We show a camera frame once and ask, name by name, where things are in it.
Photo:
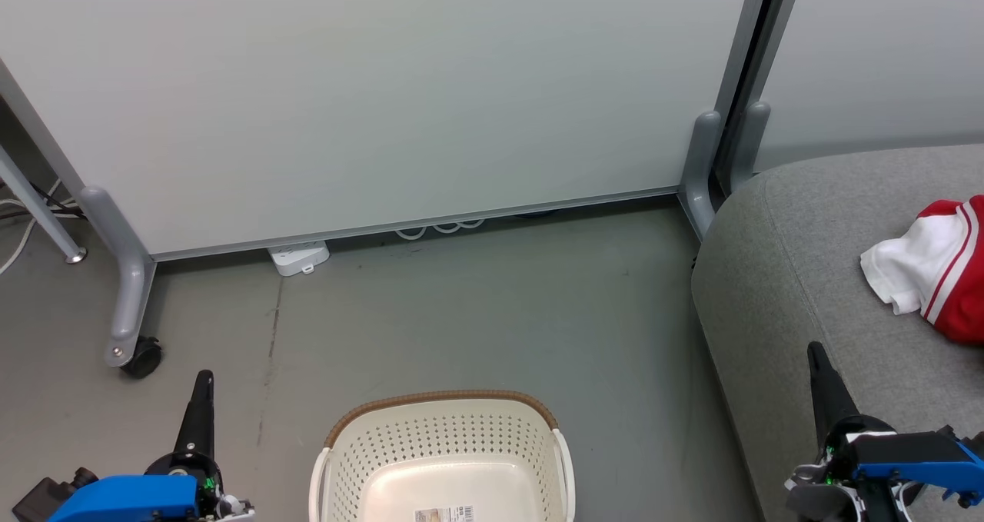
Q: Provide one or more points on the white power strip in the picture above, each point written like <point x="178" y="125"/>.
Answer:
<point x="296" y="258"/>

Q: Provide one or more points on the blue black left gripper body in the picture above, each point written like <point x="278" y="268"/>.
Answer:
<point x="123" y="499"/>

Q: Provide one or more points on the red and white garment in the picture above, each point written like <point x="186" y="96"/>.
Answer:
<point x="922" y="260"/>

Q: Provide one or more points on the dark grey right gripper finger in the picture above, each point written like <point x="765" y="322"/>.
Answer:
<point x="830" y="399"/>

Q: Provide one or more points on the large white partition panel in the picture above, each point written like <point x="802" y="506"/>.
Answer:
<point x="384" y="84"/>

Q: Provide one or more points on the black caster wheel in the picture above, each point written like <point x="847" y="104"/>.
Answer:
<point x="144" y="359"/>

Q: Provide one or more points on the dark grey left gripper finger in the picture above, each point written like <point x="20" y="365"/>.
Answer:
<point x="198" y="422"/>

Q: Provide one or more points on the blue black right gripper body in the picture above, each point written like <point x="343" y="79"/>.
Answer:
<point x="907" y="457"/>

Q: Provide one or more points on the grey fabric sofa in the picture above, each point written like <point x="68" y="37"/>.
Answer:
<point x="784" y="276"/>

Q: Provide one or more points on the grey partition foot with caster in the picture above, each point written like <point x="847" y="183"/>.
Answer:
<point x="131" y="276"/>

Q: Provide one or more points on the paper label sticker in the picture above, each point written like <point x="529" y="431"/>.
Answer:
<point x="444" y="515"/>

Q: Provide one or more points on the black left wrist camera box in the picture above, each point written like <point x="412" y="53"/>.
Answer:
<point x="42" y="500"/>

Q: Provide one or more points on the narrow white partition panel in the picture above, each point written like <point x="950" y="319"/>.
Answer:
<point x="884" y="45"/>

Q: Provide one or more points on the thin metal table leg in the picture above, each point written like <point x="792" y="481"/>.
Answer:
<point x="38" y="208"/>

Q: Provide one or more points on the cream basket with brown rim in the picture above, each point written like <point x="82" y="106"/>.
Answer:
<point x="446" y="445"/>

